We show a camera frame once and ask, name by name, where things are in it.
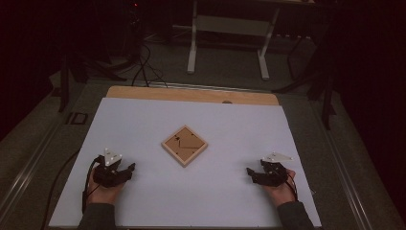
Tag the white metal table frame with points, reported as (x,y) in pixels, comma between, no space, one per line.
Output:
(230,25)

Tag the black floor box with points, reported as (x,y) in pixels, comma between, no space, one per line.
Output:
(77,118)

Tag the metal floor strip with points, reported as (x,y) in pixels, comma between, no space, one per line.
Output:
(207,86)

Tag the wooden puzzle box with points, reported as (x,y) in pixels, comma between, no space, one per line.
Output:
(184,145)

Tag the person's right hand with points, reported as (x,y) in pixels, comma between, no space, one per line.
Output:
(282,193)

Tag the white table mat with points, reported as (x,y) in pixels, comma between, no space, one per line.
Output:
(223,191)

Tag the black metal stand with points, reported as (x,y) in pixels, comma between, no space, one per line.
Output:
(327,96)
(64,86)

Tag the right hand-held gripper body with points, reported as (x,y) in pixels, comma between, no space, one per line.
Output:
(273,175)

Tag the wooden table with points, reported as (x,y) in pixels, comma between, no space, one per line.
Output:
(191,94)

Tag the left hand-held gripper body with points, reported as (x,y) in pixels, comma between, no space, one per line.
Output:
(108,175)

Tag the person's left hand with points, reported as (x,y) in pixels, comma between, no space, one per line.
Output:
(103,193)

